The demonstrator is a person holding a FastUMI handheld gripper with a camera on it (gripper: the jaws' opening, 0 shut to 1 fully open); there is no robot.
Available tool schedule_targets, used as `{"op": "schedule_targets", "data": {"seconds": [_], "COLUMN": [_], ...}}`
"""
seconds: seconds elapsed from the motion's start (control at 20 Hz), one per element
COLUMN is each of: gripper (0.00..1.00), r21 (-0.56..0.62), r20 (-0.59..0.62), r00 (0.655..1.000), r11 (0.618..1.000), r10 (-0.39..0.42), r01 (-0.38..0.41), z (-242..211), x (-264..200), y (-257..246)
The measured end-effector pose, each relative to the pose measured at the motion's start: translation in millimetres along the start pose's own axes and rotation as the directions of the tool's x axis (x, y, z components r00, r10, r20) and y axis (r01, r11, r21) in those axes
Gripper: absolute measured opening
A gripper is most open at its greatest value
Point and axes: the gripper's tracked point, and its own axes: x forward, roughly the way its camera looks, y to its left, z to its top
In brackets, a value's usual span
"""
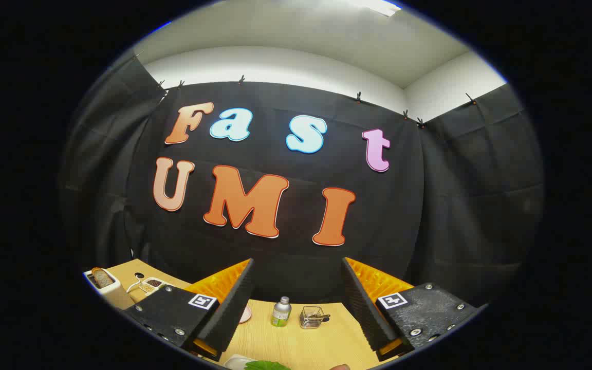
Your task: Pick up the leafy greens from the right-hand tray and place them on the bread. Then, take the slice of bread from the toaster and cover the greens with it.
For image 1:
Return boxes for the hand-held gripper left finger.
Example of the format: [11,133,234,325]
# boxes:
[121,258,255,360]

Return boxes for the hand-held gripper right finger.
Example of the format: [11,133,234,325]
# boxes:
[341,256,483,361]

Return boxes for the green lettuce leaf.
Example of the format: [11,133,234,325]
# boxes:
[244,360,291,370]

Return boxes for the toasted bread slice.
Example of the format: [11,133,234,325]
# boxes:
[91,267,114,289]

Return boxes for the silver bottle green label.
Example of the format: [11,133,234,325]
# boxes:
[270,297,292,328]

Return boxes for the white oblong dish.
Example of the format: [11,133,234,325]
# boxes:
[223,355,255,370]

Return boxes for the white divided seasoning tray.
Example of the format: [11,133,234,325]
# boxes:
[139,277,173,293]

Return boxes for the cream white toaster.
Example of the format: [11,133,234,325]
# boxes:
[84,267,135,310]

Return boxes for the row of black cloth clips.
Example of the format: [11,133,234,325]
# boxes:
[131,50,477,129]

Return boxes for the ceiling light panel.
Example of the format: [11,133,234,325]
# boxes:
[347,0,402,17]

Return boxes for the small wire basket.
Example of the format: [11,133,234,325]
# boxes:
[299,306,331,329]

